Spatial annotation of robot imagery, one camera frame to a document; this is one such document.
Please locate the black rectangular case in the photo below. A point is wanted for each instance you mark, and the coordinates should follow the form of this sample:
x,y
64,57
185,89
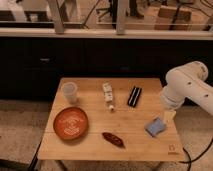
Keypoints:
x,y
134,96

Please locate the dark red dried pepper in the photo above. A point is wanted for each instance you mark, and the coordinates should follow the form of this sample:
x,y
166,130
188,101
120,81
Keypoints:
x,y
113,139

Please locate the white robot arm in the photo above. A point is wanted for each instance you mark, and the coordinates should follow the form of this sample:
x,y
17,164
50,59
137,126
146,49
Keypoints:
x,y
186,81

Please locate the black office chair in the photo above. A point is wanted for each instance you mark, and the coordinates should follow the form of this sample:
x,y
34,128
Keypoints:
x,y
111,10

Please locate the orange patterned plate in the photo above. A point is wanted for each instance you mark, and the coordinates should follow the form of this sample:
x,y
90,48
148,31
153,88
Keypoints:
x,y
70,123

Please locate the cardboard box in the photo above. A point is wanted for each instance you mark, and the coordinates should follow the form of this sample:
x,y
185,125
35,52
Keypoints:
x,y
173,18

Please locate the beige wooden pusher tip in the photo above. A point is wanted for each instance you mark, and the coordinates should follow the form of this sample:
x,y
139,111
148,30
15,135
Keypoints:
x,y
168,116

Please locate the blue sponge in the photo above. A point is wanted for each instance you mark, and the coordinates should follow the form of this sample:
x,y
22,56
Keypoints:
x,y
155,127

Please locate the clear plastic cup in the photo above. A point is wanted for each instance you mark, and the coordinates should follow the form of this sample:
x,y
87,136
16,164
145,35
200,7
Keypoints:
x,y
69,90

